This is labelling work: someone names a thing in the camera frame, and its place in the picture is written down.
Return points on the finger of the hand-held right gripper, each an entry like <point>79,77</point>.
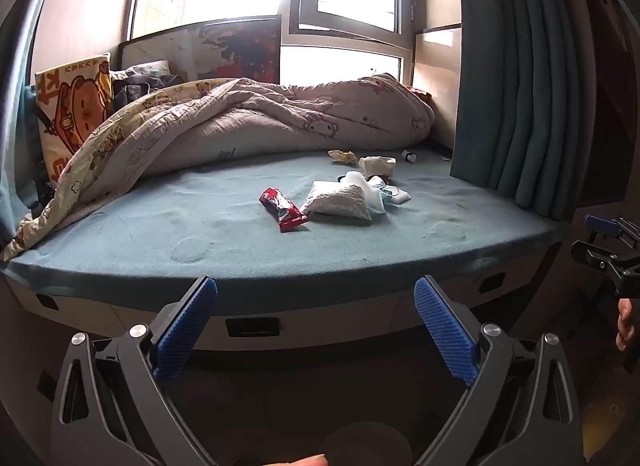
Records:
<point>597,258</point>
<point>602,226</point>

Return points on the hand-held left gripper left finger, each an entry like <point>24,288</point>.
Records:
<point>185,326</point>

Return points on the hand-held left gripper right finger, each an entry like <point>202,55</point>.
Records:
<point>442,326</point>

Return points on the cream paper bag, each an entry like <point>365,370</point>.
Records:
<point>375,164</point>

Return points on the person's right hand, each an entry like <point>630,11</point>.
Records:
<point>625,326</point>

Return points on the person's left hand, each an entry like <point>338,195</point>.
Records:
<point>300,461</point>

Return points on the bed base with drawers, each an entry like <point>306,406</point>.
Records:
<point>310,326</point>

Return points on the clear plastic bag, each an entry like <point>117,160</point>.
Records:
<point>372,198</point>

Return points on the blue curtain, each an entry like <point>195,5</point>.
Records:
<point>525,95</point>
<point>10,170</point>

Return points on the red snack wrapper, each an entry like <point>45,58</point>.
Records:
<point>282,208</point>

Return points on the white crumpled packet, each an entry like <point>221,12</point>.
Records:
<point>335,198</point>

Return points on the small bottle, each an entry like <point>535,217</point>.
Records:
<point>409,155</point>

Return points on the crumpled tan wrapper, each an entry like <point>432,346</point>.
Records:
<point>342,155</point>

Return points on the wooden side panel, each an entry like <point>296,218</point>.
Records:
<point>440,85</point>

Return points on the cartoon printed quilt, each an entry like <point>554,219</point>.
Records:
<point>250,115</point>

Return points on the dark clothes pile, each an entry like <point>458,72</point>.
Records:
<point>130,93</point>

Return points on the cartoon bear pillow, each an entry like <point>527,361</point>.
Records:
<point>75,105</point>

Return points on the framed wall poster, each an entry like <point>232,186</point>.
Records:
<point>240,50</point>

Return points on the dark window frame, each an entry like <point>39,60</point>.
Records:
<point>300,20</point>

